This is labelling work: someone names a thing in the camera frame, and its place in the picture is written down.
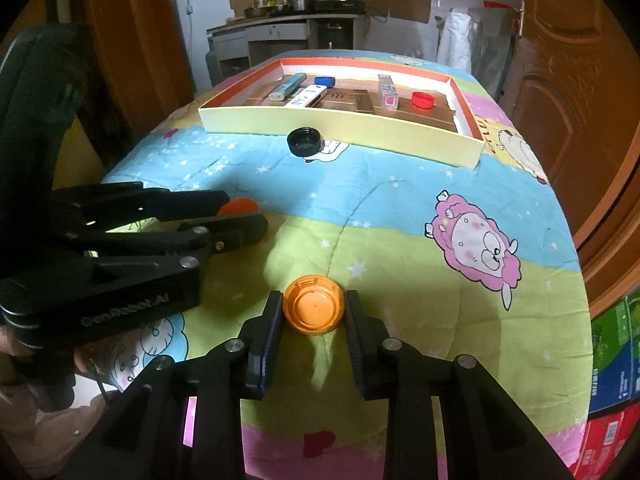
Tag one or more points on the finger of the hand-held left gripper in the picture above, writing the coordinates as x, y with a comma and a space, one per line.
240, 227
175, 202

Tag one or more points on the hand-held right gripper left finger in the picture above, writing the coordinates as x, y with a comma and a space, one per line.
265, 345

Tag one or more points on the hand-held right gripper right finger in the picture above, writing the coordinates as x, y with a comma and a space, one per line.
359, 345

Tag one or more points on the orange bottle cap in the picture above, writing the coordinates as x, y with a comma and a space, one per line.
314, 305
241, 206

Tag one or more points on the shallow yellow orange box tray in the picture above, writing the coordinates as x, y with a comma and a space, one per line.
350, 132

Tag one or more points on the white printed tube box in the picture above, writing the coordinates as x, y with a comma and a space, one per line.
307, 97

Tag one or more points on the blue bottle cap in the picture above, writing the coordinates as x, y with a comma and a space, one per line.
325, 80

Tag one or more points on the clear rectangular plastic box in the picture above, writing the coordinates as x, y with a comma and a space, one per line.
387, 92

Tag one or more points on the red bottle cap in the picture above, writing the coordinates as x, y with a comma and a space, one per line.
422, 100

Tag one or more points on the person's left hand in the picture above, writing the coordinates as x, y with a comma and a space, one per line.
35, 410

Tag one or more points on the black bottle cap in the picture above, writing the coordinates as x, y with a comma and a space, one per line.
303, 141

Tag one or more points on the kitchen counter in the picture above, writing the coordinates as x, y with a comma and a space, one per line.
280, 35

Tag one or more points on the metal cooking pot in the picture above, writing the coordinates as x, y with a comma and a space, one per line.
301, 4

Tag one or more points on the green carton box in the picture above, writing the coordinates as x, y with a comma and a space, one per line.
617, 355

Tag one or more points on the red carton box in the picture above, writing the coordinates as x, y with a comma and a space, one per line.
607, 442

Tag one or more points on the white plastic bag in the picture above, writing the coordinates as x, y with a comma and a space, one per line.
456, 42

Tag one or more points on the brown wooden door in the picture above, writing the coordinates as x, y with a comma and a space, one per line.
575, 85

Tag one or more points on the red paper strip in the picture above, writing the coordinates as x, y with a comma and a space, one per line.
499, 5

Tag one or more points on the wooden door frame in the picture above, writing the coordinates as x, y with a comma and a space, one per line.
135, 35

